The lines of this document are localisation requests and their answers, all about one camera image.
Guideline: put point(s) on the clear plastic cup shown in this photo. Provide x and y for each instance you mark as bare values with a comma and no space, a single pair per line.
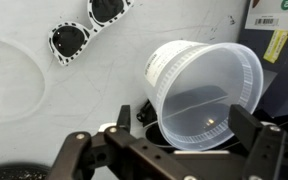
192,85

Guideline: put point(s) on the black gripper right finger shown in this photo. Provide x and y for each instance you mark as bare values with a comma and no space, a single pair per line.
244,125

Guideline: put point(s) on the clear round plastic lid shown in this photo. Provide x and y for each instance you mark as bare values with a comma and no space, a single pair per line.
23,85

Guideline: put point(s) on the black plant pot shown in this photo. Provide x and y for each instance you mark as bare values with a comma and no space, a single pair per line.
23,171

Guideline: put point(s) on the black white spotted sunglasses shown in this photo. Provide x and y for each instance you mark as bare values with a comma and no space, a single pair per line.
67,40

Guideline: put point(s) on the white tv stand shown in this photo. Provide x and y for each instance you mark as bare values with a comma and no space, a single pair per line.
89,91

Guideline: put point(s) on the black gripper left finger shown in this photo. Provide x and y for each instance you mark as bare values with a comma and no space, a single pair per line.
124,118

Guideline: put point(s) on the navy blue cardboard box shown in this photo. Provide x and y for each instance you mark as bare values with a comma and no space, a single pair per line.
265,31

